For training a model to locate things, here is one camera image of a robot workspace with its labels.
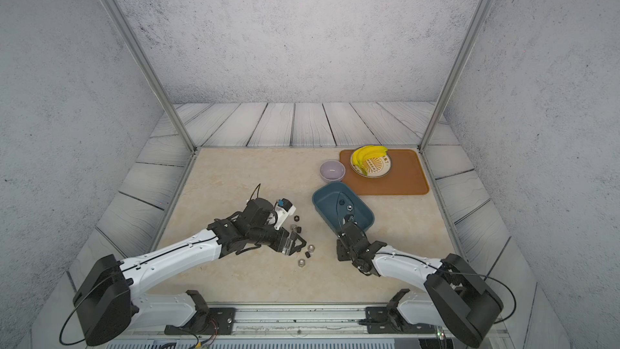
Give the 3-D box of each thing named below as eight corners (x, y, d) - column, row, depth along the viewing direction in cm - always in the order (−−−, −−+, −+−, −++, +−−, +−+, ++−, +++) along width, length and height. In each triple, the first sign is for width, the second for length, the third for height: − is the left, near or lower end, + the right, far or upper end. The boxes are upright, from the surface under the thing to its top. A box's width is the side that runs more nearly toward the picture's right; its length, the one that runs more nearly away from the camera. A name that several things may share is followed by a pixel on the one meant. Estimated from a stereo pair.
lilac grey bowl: (320, 187, 108) (320, 179, 104) (320, 167, 115) (320, 160, 111) (345, 186, 108) (346, 179, 104) (344, 167, 115) (344, 160, 111)
